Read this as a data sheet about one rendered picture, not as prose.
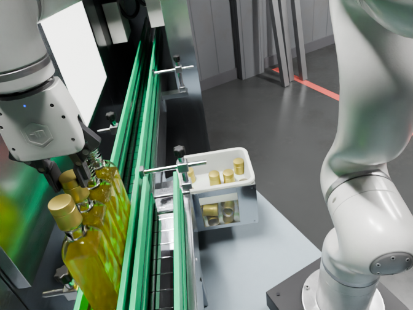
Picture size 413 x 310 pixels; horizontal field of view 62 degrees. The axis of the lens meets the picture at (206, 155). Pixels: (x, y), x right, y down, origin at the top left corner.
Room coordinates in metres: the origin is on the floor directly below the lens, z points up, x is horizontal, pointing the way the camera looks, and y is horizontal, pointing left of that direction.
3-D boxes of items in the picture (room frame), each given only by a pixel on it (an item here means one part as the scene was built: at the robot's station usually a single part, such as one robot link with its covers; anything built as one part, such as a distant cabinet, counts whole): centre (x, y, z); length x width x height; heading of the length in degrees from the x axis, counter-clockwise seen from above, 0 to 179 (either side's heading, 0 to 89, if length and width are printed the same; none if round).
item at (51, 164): (0.43, 0.25, 1.35); 0.03 x 0.03 x 0.07; 0
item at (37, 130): (0.43, 0.22, 1.44); 0.10 x 0.07 x 0.11; 90
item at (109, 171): (0.55, 0.21, 1.16); 0.06 x 0.06 x 0.21; 89
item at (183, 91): (1.32, 0.08, 1.07); 0.17 x 0.05 x 0.23; 89
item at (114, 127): (0.93, 0.28, 1.11); 0.07 x 0.04 x 0.13; 89
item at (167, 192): (0.68, 0.11, 1.02); 0.09 x 0.04 x 0.07; 89
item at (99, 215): (0.43, 0.22, 1.16); 0.06 x 0.06 x 0.21; 0
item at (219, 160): (0.80, -0.01, 0.97); 0.22 x 0.17 x 0.09; 89
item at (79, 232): (0.38, 0.22, 1.29); 0.03 x 0.03 x 0.05
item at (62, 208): (0.38, 0.22, 1.31); 0.04 x 0.04 x 0.04
